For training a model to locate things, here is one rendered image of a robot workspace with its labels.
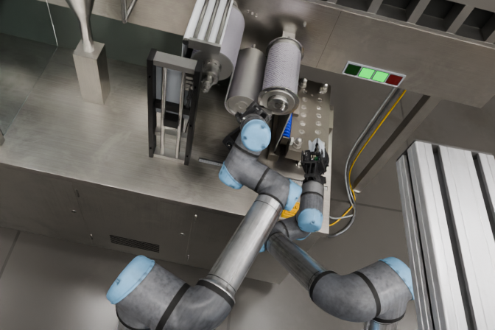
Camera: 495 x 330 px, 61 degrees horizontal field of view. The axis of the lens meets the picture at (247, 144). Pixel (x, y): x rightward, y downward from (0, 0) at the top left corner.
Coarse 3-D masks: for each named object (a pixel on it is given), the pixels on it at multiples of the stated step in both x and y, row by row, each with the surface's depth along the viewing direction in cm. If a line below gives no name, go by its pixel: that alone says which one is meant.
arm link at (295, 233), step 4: (296, 212) 139; (292, 216) 141; (280, 220) 140; (284, 220) 139; (288, 220) 139; (292, 220) 139; (296, 220) 137; (288, 224) 137; (292, 224) 137; (296, 224) 137; (288, 228) 136; (292, 228) 137; (296, 228) 137; (292, 232) 137; (296, 232) 137; (300, 232) 138; (304, 232) 138; (308, 232) 139; (292, 236) 137; (296, 236) 138; (300, 236) 139; (304, 236) 142
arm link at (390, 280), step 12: (372, 264) 108; (384, 264) 106; (396, 264) 106; (360, 276) 103; (372, 276) 103; (384, 276) 103; (396, 276) 103; (408, 276) 104; (372, 288) 101; (384, 288) 101; (396, 288) 102; (408, 288) 103; (384, 300) 101; (396, 300) 102; (408, 300) 105; (384, 312) 103; (396, 312) 105; (372, 324) 110; (384, 324) 108; (396, 324) 110
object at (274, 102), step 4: (272, 96) 145; (276, 96) 144; (280, 96) 144; (284, 96) 145; (268, 100) 146; (272, 100) 145; (276, 100) 145; (280, 100) 144; (284, 100) 144; (288, 100) 146; (268, 104) 147; (272, 104) 146; (276, 104) 146; (280, 104) 146; (288, 104) 146; (272, 108) 148; (276, 108) 148; (280, 108) 148; (276, 112) 150; (280, 112) 149
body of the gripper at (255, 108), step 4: (256, 104) 126; (248, 108) 126; (252, 108) 126; (256, 108) 126; (260, 108) 127; (248, 112) 126; (252, 112) 126; (256, 112) 122; (260, 112) 120; (264, 112) 123; (240, 116) 128; (264, 116) 121; (268, 116) 121; (236, 120) 128; (240, 120) 127; (268, 120) 127
